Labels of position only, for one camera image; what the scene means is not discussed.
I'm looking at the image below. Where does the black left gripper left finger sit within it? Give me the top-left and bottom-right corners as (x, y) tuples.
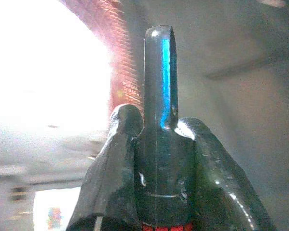
(66, 103), (144, 231)

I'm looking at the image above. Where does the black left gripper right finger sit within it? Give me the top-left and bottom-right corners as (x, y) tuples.
(174, 117), (273, 231)

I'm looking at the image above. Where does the black broom handle with loop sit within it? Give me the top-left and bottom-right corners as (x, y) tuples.
(132, 24), (198, 231)

